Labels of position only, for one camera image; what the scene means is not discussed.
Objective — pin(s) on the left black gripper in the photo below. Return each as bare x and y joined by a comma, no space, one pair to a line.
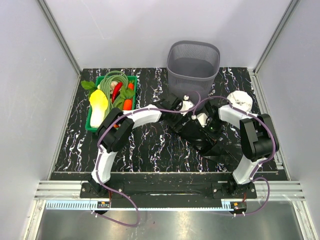
177,126

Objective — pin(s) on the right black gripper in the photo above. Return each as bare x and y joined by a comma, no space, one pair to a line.
210,135

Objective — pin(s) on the black trash bag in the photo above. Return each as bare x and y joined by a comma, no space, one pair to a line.
215,149

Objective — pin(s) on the grey mesh trash bin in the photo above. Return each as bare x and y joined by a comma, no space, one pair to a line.
192,67

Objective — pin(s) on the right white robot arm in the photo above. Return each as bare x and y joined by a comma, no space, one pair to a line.
258,139

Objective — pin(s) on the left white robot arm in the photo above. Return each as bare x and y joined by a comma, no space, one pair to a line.
114,132

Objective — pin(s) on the white crumpled paper roll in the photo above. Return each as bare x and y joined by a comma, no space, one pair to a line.
241,100

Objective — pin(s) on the large orange carrot toy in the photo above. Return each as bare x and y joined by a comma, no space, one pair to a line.
127,105

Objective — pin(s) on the small orange carrot toy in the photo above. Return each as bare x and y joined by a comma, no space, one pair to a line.
131,86

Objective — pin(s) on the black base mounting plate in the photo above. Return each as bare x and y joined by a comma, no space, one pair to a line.
216,185

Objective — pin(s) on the red chili pepper toy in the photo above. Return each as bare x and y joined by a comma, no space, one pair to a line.
116,90

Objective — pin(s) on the yellow white cabbage toy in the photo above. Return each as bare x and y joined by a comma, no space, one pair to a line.
99,103

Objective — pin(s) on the green long beans bundle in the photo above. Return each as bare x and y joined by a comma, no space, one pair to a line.
105,85

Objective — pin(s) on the green plastic basket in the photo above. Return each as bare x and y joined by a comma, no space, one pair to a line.
123,94

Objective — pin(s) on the green leafy vegetable toy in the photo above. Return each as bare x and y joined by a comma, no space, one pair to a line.
88,86

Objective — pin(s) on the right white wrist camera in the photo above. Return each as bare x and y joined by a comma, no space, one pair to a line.
201,118

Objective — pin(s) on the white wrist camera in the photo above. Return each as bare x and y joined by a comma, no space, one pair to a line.
185,106
201,118

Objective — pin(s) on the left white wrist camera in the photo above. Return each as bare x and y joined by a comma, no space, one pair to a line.
185,106

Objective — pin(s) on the aluminium frame rail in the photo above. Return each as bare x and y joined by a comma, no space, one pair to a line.
72,190

